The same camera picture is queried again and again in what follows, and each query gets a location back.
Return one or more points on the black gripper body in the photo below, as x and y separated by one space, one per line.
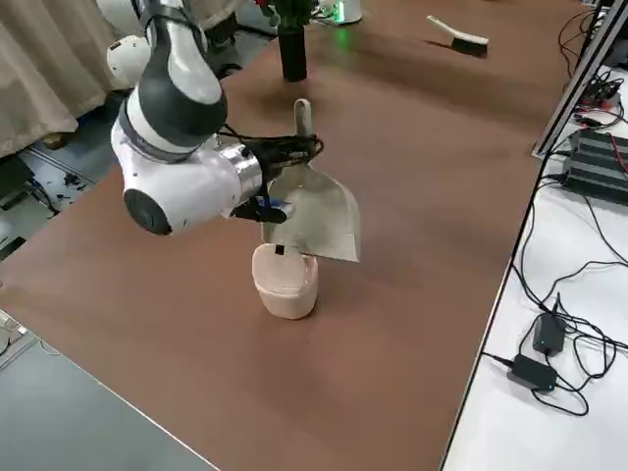
272 154

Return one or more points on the grey plastic dustpan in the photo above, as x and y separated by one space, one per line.
324 216

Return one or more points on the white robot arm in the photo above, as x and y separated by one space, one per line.
176 186
350 10

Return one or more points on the small beige lidded bin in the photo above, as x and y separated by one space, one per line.
287 299

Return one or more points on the tall black vase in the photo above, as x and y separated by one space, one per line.
293 54

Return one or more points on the black finned power supply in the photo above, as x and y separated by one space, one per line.
593 162

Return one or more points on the black power adapter lit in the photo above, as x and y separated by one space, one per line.
547 336

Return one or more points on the black power adapter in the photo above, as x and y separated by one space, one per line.
532 372

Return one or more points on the white side desk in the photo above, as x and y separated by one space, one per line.
564 441

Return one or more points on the aluminium frame post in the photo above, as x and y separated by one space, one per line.
580 78

